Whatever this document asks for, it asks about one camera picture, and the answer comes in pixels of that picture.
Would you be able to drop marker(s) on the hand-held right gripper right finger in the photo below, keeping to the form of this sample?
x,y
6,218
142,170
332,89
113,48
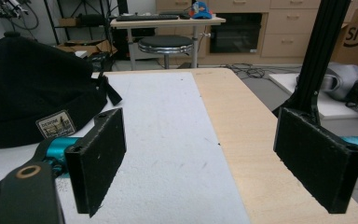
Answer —
x,y
318,158

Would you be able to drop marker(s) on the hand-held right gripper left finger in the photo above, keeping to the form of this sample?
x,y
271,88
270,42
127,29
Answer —
x,y
96,161

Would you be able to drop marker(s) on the black cap with label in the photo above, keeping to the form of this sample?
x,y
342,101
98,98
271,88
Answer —
x,y
37,93

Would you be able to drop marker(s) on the white foam mat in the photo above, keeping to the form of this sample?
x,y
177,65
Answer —
x,y
143,149

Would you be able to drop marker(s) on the white board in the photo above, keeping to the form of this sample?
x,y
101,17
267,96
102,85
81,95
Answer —
x,y
317,96

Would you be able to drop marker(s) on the grey and black device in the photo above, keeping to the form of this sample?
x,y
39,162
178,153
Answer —
x,y
351,85

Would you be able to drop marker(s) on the black metal stand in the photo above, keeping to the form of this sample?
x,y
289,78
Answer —
x,y
318,53

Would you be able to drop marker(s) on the flat cardboard box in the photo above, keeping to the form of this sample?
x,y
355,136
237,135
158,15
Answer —
x,y
87,47

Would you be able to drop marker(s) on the wooden drawer cabinet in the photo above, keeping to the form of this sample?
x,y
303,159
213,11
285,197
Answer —
x,y
289,28

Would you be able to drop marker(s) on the round black stool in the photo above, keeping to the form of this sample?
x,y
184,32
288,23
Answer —
x,y
166,46

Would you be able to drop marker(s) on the black metal shelf rack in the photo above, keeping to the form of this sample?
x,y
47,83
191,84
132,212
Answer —
x,y
77,21

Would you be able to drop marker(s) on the black keyboard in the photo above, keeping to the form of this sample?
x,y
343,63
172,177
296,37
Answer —
x,y
147,17

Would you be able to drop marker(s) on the light wooden desk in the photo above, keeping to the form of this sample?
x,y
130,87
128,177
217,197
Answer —
x,y
167,21

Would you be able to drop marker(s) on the blue and orange toy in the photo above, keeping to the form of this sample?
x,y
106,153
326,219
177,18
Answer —
x,y
200,10

